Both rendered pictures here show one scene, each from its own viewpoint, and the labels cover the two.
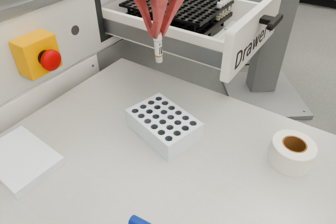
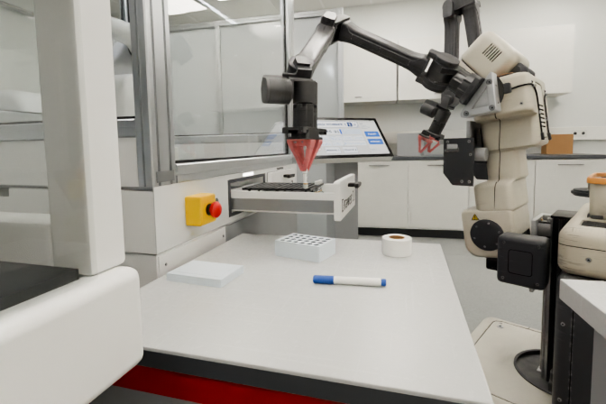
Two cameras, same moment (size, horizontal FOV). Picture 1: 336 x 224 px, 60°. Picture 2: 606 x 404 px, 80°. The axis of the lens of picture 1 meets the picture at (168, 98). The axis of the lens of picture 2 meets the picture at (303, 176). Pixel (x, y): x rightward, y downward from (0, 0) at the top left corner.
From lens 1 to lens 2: 0.52 m
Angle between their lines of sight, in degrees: 36
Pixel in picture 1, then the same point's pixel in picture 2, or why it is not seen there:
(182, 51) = (301, 207)
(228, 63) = (338, 204)
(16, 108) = (179, 255)
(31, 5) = (198, 175)
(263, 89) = not seen: hidden behind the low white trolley
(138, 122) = (289, 243)
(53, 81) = (201, 240)
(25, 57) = (200, 206)
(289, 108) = not seen: hidden behind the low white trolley
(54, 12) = (207, 184)
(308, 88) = not seen: hidden behind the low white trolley
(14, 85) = (181, 234)
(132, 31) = (258, 202)
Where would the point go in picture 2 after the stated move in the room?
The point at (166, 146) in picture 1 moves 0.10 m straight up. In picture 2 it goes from (316, 247) to (316, 204)
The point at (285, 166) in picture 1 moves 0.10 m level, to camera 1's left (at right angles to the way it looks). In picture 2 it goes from (396, 249) to (357, 253)
